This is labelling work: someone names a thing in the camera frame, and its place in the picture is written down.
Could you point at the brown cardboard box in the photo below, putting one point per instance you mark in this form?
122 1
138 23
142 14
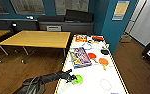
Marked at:
126 38

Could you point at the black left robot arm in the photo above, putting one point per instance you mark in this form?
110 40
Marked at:
37 83

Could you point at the red table tennis paddle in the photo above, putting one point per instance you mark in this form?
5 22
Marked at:
97 38

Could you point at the yellow wall notice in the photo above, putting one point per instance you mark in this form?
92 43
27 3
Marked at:
120 11

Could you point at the dark grey bench sofa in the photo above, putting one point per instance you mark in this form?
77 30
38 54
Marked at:
74 26
4 25

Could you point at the yellow-green bowl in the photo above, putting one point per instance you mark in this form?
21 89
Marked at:
79 79

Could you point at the yellow air hockey table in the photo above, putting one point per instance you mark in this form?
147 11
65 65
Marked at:
91 75

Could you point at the orange yellow game box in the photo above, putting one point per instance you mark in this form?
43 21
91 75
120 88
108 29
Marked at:
81 38

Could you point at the colourful board game box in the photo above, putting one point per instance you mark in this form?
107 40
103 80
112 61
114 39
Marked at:
80 57

